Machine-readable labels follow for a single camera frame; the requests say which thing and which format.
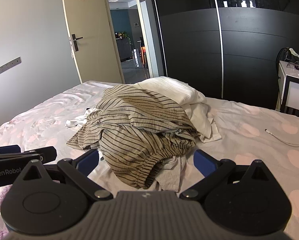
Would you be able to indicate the beige striped pants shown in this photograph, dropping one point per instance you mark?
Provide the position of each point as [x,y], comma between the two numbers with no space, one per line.
[129,152]

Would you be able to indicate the black wardrobe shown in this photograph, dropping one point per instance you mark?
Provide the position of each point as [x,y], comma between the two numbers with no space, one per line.
[189,55]

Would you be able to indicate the black bag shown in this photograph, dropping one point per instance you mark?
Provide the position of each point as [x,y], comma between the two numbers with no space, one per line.
[286,53]

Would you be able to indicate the potted plant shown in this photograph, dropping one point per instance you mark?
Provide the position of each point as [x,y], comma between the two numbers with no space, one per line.
[123,35]

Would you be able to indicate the grey wall switch panel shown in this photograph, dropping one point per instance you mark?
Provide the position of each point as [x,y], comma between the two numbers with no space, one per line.
[8,66]

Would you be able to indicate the light grey cloth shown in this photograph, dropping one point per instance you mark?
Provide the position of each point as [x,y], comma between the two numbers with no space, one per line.
[171,177]

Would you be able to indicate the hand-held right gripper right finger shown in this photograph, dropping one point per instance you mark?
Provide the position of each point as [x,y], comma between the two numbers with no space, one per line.
[201,161]

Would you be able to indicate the eyeglasses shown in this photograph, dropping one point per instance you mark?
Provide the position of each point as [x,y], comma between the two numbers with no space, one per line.
[294,66]

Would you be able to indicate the white folded towel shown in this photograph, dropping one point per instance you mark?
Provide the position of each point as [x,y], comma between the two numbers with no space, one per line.
[169,90]

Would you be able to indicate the white nightstand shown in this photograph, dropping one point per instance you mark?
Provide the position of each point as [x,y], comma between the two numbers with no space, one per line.
[293,90]

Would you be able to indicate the cream door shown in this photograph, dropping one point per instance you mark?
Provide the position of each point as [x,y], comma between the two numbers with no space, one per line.
[89,17]

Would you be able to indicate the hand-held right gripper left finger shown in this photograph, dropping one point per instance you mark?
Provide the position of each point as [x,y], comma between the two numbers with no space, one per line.
[90,161]

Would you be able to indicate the dark hallway cabinet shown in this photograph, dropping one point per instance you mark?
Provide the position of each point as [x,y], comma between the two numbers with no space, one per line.
[124,50]

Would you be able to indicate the pink dotted bedding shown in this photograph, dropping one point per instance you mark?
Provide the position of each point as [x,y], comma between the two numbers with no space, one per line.
[251,120]

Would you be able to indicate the beige striped shirt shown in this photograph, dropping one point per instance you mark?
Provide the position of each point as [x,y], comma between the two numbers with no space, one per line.
[144,105]

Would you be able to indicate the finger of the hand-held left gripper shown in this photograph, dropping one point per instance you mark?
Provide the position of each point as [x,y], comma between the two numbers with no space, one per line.
[48,155]
[4,150]

